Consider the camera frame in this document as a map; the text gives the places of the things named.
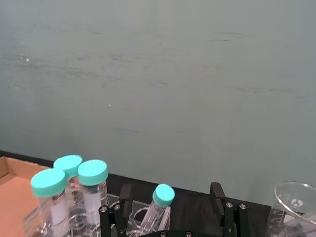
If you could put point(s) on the clear glass beaker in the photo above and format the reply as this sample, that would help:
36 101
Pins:
293 195

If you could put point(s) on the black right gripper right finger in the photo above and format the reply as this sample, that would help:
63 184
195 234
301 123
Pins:
234 219

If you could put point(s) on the clear acrylic tube rack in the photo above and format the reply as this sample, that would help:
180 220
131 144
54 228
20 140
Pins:
138 217

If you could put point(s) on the clear tube with teal cap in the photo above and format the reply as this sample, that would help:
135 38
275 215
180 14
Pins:
48 182
92 172
67 164
163 195

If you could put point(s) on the clear glass vessel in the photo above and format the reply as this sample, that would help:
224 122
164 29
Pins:
302 225

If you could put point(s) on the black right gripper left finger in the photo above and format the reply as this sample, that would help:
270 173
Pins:
108 222

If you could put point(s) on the brown cardboard tray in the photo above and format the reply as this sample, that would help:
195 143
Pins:
17 192

